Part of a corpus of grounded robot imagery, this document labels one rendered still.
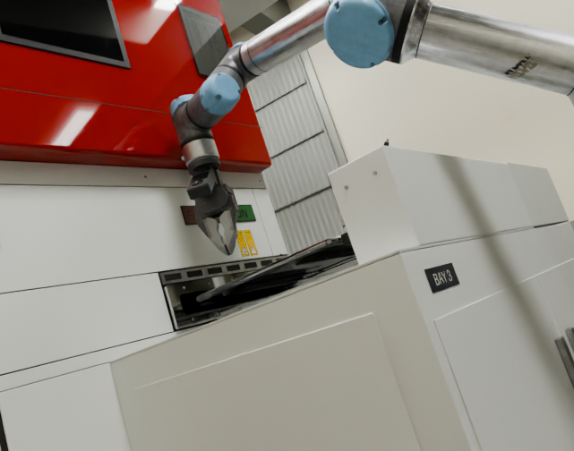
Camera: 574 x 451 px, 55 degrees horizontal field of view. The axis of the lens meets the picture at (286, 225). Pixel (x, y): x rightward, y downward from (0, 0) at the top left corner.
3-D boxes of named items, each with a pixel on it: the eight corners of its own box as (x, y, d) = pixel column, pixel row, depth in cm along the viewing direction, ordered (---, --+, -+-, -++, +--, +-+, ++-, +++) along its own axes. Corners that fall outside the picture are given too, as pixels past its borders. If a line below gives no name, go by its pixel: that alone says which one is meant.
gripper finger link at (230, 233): (249, 251, 119) (236, 212, 121) (242, 249, 113) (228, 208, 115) (235, 257, 120) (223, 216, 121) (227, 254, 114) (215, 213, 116)
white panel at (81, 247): (-11, 395, 86) (-58, 163, 94) (298, 310, 151) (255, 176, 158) (-2, 392, 85) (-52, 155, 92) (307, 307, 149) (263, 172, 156)
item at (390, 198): (359, 268, 74) (326, 174, 77) (490, 242, 118) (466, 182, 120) (419, 245, 69) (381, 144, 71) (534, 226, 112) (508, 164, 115)
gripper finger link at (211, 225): (235, 257, 120) (223, 216, 121) (227, 254, 114) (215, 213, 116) (222, 261, 120) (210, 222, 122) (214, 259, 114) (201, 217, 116)
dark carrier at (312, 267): (203, 298, 118) (203, 295, 118) (299, 279, 145) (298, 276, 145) (328, 244, 97) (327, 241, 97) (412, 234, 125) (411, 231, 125)
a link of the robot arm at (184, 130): (177, 89, 117) (161, 109, 124) (192, 136, 115) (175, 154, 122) (209, 91, 122) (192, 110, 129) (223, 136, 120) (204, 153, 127)
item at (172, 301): (173, 330, 114) (161, 287, 116) (299, 299, 149) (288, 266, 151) (178, 328, 113) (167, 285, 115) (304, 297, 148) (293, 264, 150)
